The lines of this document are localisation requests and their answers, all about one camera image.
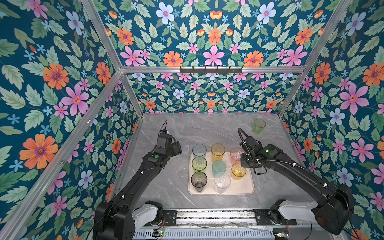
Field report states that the pink short plastic cup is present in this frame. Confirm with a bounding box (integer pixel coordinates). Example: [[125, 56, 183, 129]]
[[230, 148, 244, 164]]

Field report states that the amber short plastic cup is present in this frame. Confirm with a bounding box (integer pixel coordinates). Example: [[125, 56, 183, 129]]
[[231, 163, 247, 181]]

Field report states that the light green short plastic cup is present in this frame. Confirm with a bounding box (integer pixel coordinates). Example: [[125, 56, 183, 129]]
[[253, 119, 266, 134]]

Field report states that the blue tall plastic tumbler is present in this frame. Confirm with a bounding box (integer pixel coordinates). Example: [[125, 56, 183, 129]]
[[192, 144, 207, 158]]

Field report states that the green tall plastic tumbler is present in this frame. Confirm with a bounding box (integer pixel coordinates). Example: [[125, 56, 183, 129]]
[[192, 157, 207, 172]]

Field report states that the yellow tall plastic tumbler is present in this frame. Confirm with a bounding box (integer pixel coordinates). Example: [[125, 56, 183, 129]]
[[211, 143, 226, 162]]

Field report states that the teal textured plastic cup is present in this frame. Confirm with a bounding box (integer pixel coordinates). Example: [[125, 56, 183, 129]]
[[212, 161, 227, 177]]

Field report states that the clear short plastic cup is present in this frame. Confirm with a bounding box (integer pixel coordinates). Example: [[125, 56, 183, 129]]
[[215, 172, 231, 194]]

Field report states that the grey smoked plastic tumbler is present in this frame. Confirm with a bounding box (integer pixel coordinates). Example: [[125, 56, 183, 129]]
[[191, 172, 208, 193]]

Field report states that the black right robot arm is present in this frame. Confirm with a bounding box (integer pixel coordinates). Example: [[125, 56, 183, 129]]
[[239, 129, 354, 235]]

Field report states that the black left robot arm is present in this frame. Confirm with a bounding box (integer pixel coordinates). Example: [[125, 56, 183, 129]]
[[92, 129, 182, 240]]

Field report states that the beige plastic tray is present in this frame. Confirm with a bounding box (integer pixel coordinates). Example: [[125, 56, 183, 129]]
[[188, 152, 255, 196]]

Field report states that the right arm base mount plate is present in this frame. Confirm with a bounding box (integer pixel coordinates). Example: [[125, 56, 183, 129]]
[[252, 209, 297, 226]]

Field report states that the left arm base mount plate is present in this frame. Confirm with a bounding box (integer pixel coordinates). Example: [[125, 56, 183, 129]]
[[149, 210, 178, 228]]

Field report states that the black hook rail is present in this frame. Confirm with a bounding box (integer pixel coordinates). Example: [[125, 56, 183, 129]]
[[180, 66, 243, 74]]

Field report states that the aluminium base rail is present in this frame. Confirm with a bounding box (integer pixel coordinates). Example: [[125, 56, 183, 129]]
[[131, 208, 349, 240]]

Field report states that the aluminium top frame bar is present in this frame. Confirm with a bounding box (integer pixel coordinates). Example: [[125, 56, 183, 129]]
[[121, 66, 305, 74]]

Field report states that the aluminium frame bar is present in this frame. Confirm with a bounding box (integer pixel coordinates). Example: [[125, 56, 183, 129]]
[[1, 70, 123, 240], [121, 66, 305, 74]]

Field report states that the aluminium frame corner post left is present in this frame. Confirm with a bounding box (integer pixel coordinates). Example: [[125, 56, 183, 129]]
[[82, 0, 143, 119]]

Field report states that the aluminium frame corner post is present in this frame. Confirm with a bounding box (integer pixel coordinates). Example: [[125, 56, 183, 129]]
[[278, 0, 353, 119], [82, 0, 143, 119]]

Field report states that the aluminium left frame bar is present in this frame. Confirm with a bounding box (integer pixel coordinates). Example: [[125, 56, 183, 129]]
[[1, 70, 123, 240]]

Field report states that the aluminium frame corner post right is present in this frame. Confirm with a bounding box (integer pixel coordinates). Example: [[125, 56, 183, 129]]
[[278, 0, 353, 119]]

